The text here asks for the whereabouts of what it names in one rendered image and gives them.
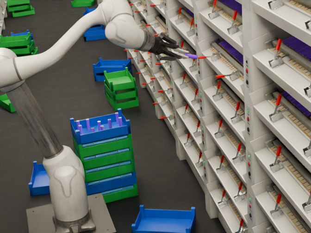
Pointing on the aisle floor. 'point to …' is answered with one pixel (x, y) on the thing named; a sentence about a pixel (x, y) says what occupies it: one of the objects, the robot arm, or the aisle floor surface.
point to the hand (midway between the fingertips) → (181, 53)
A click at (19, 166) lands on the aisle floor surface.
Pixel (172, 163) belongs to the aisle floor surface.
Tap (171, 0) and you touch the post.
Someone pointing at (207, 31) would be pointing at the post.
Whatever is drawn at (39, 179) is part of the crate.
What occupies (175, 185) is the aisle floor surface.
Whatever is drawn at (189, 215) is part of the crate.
